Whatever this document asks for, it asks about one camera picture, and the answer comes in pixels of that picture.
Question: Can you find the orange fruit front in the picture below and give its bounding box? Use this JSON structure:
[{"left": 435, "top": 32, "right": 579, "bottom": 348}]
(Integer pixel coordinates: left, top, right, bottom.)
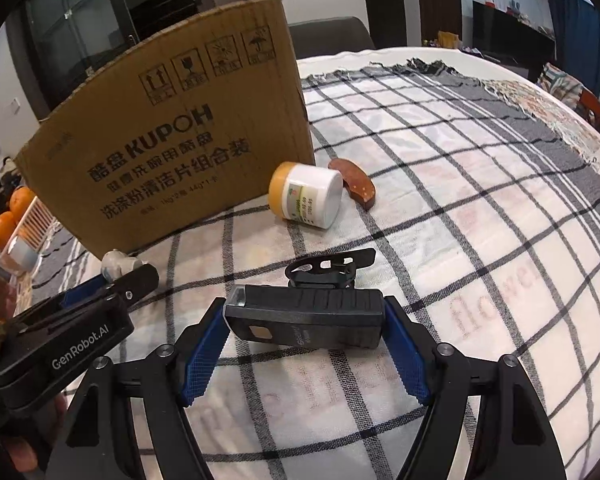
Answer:
[{"left": 0, "top": 210, "right": 17, "bottom": 250}]

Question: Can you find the dark glass sliding door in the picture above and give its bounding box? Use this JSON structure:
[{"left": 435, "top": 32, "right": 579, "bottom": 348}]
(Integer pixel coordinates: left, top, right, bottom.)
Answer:
[{"left": 6, "top": 0, "right": 212, "bottom": 119}]

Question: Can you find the orange fruit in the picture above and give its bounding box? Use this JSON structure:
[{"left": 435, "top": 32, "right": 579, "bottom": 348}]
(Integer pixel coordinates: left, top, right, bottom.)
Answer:
[
  {"left": 0, "top": 210, "right": 17, "bottom": 250},
  {"left": 8, "top": 185, "right": 36, "bottom": 223}
]

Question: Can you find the black carabiner clip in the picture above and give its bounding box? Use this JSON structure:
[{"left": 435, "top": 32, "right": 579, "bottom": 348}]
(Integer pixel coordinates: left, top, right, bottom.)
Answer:
[{"left": 285, "top": 248, "right": 376, "bottom": 289}]

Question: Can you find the black television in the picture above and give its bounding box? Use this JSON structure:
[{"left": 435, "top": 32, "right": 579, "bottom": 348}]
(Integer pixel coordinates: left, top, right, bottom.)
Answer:
[{"left": 472, "top": 1, "right": 555, "bottom": 65}]

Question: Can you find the plaid grey white tablecloth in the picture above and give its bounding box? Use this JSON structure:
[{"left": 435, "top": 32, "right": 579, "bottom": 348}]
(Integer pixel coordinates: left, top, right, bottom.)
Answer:
[{"left": 29, "top": 58, "right": 600, "bottom": 480}]

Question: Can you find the white jar yellow lid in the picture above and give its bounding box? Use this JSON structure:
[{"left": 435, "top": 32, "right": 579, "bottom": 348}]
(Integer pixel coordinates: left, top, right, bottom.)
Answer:
[{"left": 268, "top": 162, "right": 343, "bottom": 230}]

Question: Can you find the orange fruit rear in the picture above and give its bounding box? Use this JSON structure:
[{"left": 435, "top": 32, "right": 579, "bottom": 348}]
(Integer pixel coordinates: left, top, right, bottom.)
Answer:
[{"left": 8, "top": 185, "right": 36, "bottom": 223}]

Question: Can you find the brown wooden comb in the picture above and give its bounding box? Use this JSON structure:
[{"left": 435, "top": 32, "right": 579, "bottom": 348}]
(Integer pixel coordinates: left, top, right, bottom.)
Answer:
[{"left": 328, "top": 158, "right": 376, "bottom": 211}]

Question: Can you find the black bike light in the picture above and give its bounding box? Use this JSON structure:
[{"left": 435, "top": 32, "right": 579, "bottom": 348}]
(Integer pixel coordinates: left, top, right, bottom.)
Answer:
[{"left": 224, "top": 285, "right": 385, "bottom": 350}]

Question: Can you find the white fruit basket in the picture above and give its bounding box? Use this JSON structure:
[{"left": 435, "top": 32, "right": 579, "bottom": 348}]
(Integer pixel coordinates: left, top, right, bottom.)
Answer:
[{"left": 0, "top": 197, "right": 56, "bottom": 276}]

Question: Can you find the brown cardboard box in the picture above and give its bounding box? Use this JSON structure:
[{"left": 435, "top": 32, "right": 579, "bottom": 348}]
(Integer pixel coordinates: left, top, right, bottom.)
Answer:
[{"left": 16, "top": 0, "right": 314, "bottom": 256}]

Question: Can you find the person left hand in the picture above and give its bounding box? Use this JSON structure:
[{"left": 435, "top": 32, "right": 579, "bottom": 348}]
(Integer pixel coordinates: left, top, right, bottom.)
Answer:
[{"left": 4, "top": 393, "right": 67, "bottom": 479}]

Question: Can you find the white cup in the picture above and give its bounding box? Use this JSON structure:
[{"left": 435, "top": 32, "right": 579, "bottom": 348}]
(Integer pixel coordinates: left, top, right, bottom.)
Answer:
[{"left": 5, "top": 236, "right": 38, "bottom": 272}]

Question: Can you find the grey dining chair right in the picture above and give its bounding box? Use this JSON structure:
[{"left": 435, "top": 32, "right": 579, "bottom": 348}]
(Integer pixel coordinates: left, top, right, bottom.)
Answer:
[{"left": 289, "top": 16, "right": 375, "bottom": 60}]

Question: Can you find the patterned floral table mat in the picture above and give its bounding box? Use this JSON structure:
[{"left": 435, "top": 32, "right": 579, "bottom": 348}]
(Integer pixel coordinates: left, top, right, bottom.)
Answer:
[{"left": 481, "top": 79, "right": 600, "bottom": 165}]

